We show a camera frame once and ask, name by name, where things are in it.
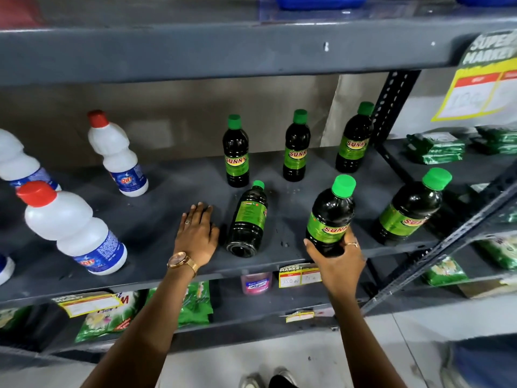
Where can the person's left hand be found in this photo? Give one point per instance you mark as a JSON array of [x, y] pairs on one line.
[[197, 240]]

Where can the person's right hand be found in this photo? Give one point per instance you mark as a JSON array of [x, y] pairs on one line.
[[341, 272]]

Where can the person's left thumb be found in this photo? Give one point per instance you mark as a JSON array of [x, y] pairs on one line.
[[214, 236]]

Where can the person's left middle finger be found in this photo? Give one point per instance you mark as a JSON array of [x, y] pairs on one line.
[[198, 214]]

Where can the person's left little finger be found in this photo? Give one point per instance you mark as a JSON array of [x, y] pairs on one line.
[[182, 220]]

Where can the person's right thumb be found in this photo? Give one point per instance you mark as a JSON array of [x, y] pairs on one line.
[[312, 248]]

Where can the dark bottle green cap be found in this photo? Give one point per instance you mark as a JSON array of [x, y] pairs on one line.
[[248, 218], [236, 153], [297, 149], [329, 220], [353, 143], [406, 212]]

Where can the person's left forearm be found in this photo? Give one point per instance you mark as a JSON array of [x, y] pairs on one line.
[[141, 331]]

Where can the person's right forearm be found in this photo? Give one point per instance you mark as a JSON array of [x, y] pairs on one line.
[[363, 339]]

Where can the small yellow price label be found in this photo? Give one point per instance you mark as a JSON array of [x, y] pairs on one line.
[[299, 316], [299, 275], [91, 305]]

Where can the gold wristwatch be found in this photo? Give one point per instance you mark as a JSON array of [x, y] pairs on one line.
[[182, 261]]

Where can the green detergent packet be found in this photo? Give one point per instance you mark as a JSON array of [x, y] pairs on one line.
[[12, 317], [194, 303], [444, 272], [107, 321], [499, 250]]

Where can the white bottle red cap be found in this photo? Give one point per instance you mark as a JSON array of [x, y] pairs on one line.
[[72, 226], [18, 161], [117, 157]]

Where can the brown cardboard back panel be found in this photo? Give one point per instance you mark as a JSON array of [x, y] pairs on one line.
[[181, 117]]

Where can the person's right shoe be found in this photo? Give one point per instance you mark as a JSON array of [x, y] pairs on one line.
[[286, 377]]

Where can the person's shoe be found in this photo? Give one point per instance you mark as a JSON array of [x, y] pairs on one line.
[[286, 377], [250, 381]]

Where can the person's left shoe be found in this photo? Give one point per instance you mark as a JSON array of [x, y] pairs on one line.
[[250, 381]]

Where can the grey slotted metal rack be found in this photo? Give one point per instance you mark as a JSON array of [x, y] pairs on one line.
[[464, 234]]

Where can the stack of green packets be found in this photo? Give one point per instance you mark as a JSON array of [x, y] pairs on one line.
[[496, 139], [436, 148]]

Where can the grey metal shelf rack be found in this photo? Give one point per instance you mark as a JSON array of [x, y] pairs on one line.
[[161, 48]]

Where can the brown cardboard piece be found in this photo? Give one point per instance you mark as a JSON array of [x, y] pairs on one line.
[[488, 288]]

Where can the blue fabric item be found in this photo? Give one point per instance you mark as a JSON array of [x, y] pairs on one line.
[[484, 363]]

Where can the large yellow price sign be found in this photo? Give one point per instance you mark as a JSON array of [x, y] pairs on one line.
[[476, 90]]

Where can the red blurred item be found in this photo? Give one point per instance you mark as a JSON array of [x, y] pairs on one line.
[[18, 12]]

